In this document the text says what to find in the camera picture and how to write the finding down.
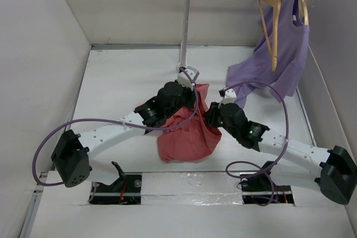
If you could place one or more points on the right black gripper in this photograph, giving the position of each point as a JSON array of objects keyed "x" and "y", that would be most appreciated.
[{"x": 211, "y": 115}]

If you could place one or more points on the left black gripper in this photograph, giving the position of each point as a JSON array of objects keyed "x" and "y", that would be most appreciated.
[{"x": 191, "y": 95}]

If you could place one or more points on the red t-shirt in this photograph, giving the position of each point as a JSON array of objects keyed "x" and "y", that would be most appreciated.
[{"x": 194, "y": 140}]

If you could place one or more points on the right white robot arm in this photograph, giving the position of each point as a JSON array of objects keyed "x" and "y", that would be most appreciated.
[{"x": 334, "y": 169}]

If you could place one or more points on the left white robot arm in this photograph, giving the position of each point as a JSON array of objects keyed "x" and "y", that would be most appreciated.
[{"x": 74, "y": 153}]

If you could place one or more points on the purple t-shirt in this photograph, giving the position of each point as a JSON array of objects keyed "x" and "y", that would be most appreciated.
[{"x": 292, "y": 47}]

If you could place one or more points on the wooden hanger holding purple shirt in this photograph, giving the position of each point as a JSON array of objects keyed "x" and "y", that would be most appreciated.
[{"x": 303, "y": 10}]

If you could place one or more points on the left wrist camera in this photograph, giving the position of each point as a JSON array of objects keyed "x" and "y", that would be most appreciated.
[{"x": 187, "y": 76}]

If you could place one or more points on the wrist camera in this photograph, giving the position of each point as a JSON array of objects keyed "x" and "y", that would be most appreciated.
[
  {"x": 228, "y": 96},
  {"x": 187, "y": 76}
]

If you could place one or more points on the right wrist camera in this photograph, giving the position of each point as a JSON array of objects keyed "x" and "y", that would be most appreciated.
[{"x": 228, "y": 96}]

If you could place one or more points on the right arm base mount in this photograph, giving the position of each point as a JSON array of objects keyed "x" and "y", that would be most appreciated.
[{"x": 258, "y": 190}]

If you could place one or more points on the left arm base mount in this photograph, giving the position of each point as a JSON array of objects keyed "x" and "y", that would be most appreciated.
[{"x": 125, "y": 189}]

